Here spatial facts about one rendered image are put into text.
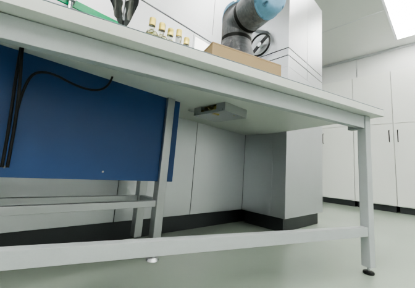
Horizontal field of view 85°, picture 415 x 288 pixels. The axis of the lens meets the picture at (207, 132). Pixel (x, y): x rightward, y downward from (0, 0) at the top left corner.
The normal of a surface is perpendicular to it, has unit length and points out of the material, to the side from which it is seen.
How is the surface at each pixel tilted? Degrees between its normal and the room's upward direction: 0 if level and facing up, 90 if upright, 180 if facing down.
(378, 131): 90
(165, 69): 90
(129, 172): 90
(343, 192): 90
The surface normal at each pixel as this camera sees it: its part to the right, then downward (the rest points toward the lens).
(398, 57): -0.72, -0.17
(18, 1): 0.44, -0.11
